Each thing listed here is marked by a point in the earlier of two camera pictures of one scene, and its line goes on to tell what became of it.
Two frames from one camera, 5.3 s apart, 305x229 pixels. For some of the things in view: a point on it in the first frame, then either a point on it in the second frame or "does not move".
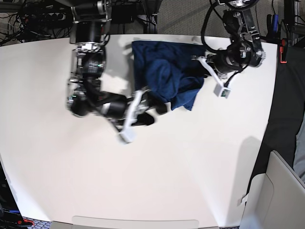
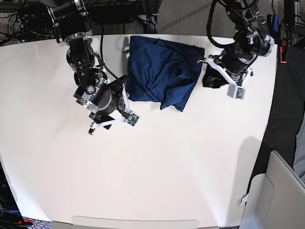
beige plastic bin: x=276 y=199 does not move
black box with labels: x=10 y=213 does not move
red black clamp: x=283 y=51 does not move
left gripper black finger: x=144 y=119 to x=98 y=118
